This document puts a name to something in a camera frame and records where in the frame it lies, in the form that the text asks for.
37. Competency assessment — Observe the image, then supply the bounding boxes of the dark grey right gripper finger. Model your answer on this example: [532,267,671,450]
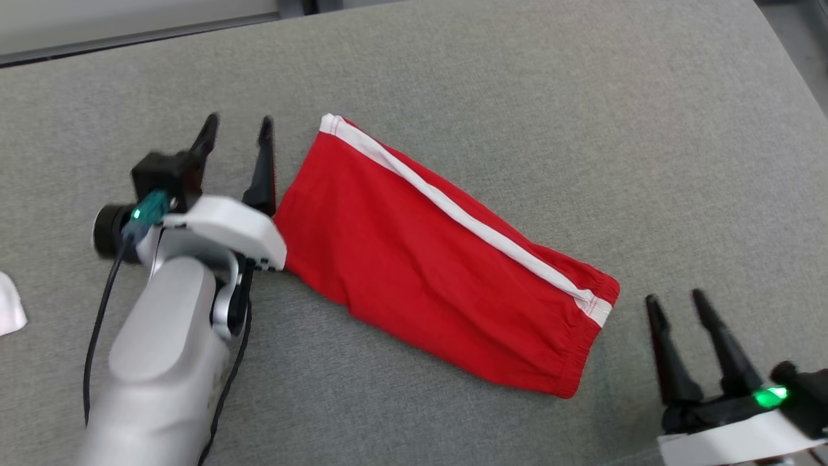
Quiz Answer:
[692,289,765,397]
[645,294,704,407]

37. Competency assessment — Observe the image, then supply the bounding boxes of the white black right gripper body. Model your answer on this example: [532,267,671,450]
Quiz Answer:
[657,392,828,466]

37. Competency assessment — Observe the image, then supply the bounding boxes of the red shorts with white stripe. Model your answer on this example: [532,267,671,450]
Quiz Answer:
[274,113,621,399]

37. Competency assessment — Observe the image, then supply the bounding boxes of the teal cable connector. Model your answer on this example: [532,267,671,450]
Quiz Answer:
[121,189,171,244]

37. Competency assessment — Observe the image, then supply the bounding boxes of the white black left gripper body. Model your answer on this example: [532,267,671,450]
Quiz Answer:
[160,195,288,272]

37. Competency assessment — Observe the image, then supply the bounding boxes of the white cloth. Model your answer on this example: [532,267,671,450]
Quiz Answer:
[0,271,28,337]

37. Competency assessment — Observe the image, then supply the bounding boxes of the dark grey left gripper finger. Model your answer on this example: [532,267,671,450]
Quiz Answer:
[242,116,278,218]
[186,113,220,195]

